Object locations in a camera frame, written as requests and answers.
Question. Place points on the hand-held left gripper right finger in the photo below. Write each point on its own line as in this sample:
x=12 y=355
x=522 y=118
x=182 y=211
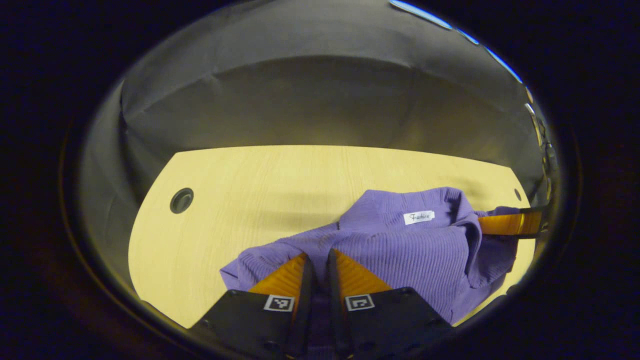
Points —
x=336 y=310

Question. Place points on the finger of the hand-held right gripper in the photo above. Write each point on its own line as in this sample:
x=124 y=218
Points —
x=505 y=224

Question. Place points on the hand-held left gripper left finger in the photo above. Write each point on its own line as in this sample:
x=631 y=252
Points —
x=302 y=310

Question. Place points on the purple knit cardigan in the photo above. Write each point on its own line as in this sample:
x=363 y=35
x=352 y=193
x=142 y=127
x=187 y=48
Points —
x=410 y=250

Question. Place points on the black backdrop cloth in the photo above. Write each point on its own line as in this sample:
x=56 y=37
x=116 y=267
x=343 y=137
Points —
x=300 y=90

